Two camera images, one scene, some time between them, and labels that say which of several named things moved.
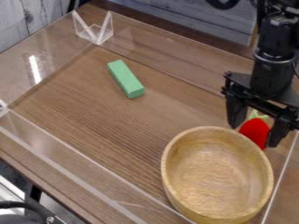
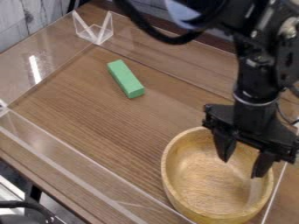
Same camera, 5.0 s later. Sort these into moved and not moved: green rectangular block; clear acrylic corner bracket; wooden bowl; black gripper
Moved: black gripper
Not moved: wooden bowl; green rectangular block; clear acrylic corner bracket
